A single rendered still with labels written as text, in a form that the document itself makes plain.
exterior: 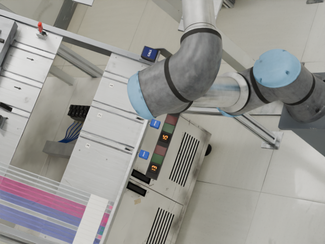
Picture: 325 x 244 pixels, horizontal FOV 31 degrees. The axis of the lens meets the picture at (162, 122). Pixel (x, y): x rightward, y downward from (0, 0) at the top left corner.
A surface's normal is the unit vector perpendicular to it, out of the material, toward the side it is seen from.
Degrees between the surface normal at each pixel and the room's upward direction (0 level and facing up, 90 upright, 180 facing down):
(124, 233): 90
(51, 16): 90
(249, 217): 0
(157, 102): 72
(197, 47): 33
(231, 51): 90
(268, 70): 7
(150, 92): 39
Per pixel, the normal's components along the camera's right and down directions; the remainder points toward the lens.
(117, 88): 0.00, -0.26
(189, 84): -0.02, 0.42
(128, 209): 0.69, 0.06
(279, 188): -0.64, -0.40
